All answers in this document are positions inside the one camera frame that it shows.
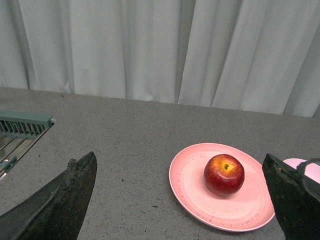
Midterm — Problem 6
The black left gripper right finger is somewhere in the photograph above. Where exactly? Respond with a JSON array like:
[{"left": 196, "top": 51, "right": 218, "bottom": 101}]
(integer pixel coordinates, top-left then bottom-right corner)
[{"left": 262, "top": 153, "right": 320, "bottom": 240}]

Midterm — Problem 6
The pink bowl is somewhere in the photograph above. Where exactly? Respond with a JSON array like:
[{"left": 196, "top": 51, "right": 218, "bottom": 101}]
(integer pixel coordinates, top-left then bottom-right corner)
[{"left": 283, "top": 158, "right": 320, "bottom": 184}]

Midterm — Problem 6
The green metal dish rack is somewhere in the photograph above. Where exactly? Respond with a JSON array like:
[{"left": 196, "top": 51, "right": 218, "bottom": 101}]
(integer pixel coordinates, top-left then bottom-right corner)
[{"left": 0, "top": 109, "right": 56, "bottom": 179}]

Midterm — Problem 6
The pink plate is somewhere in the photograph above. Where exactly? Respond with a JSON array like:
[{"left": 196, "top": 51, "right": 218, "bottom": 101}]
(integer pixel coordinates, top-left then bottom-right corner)
[{"left": 169, "top": 143, "right": 275, "bottom": 232}]

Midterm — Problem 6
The white curtain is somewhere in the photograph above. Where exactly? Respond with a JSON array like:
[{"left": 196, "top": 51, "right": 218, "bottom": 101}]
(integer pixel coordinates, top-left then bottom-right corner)
[{"left": 0, "top": 0, "right": 320, "bottom": 117}]

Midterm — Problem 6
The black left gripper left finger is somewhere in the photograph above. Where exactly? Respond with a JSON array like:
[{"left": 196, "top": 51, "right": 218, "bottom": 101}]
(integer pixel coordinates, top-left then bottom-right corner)
[{"left": 0, "top": 152, "right": 98, "bottom": 240}]

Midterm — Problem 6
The red apple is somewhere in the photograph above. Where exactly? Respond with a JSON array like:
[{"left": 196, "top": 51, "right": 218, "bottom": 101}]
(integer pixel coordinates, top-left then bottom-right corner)
[{"left": 203, "top": 153, "right": 245, "bottom": 196}]

